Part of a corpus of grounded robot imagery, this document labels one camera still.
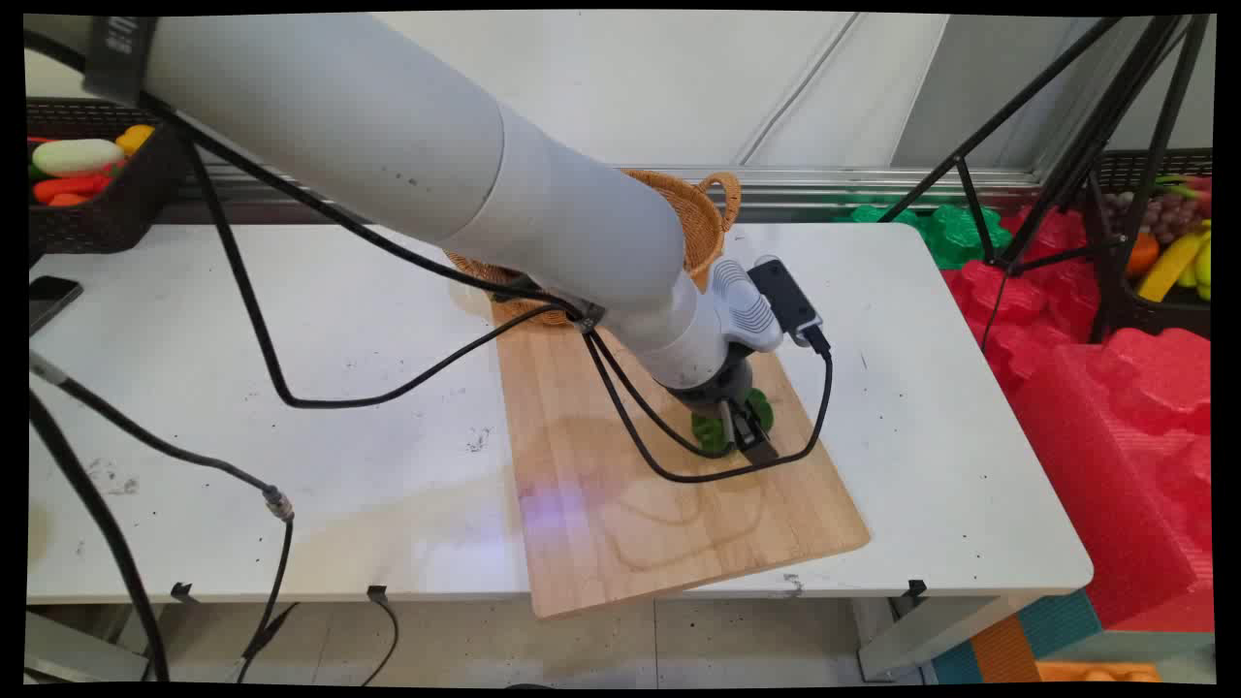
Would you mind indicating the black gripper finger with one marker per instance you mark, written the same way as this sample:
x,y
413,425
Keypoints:
x,y
727,419
758,441

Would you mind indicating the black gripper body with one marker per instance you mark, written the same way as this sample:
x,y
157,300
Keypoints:
x,y
713,383

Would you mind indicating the green cucumber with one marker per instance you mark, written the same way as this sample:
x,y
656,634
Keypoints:
x,y
711,434

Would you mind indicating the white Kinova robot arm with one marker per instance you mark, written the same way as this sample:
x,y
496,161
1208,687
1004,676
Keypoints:
x,y
388,126

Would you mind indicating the wooden cutting board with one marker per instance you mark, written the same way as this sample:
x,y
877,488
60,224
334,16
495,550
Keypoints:
x,y
659,504

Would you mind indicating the woven wicker basket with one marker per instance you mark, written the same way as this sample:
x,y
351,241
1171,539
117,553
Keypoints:
x,y
703,218

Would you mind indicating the black table edge clip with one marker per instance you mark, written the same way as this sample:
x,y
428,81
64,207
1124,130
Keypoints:
x,y
180,590
915,587
377,592

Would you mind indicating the white table leg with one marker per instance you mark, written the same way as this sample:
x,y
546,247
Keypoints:
x,y
921,635

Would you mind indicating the green foam mat pile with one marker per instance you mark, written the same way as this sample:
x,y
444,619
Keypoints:
x,y
955,233

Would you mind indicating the teal and orange foam mat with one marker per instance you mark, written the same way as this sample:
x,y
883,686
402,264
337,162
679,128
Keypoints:
x,y
1028,645

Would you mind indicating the red foam mat pile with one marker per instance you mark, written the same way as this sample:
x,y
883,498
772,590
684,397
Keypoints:
x,y
1115,427

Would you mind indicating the black mesh crate with fruit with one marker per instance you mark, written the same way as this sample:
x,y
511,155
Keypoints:
x,y
1144,315

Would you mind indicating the orange toy fruit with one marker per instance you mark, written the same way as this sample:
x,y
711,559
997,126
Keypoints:
x,y
1142,254

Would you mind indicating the yellow toy banana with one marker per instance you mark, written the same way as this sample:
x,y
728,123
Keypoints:
x,y
1168,267

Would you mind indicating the purple toy grapes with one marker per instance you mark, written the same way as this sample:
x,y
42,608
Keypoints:
x,y
1168,213

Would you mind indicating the black mesh crate with vegetables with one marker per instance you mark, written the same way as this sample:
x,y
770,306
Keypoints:
x,y
107,223

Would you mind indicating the yellow toy pepper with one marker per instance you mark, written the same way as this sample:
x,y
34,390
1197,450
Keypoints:
x,y
136,138

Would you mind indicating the black smartphone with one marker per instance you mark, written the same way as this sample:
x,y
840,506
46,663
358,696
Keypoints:
x,y
50,299

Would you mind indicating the red toy carrot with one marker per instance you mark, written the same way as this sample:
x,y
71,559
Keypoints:
x,y
68,186

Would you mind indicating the white toy radish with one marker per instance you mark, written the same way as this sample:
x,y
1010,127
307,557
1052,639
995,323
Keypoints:
x,y
78,156

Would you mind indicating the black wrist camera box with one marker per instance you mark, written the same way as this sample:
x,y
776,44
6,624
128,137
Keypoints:
x,y
785,296

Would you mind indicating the aluminium window rail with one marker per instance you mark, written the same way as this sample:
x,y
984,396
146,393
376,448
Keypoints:
x,y
853,184

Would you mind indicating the black camera tripod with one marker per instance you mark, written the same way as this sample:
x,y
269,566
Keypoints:
x,y
1086,165

